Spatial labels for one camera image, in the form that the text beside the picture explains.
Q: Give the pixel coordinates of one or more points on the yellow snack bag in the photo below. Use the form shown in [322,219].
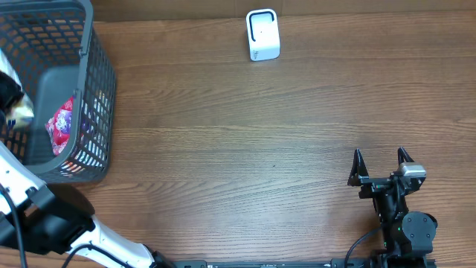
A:
[21,114]

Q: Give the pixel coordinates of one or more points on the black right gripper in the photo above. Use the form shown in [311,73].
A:
[358,176]

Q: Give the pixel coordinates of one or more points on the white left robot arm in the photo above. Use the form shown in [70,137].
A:
[41,218]

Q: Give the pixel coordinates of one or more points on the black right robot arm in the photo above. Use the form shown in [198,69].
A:
[407,235]

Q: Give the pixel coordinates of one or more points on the white barcode scanner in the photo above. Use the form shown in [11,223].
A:
[263,34]

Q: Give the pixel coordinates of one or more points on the purple red snack pack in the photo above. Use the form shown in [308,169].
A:
[59,127]

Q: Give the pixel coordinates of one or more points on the dark grey plastic basket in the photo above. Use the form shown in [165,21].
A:
[53,47]

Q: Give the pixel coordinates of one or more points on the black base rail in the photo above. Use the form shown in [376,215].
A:
[334,263]

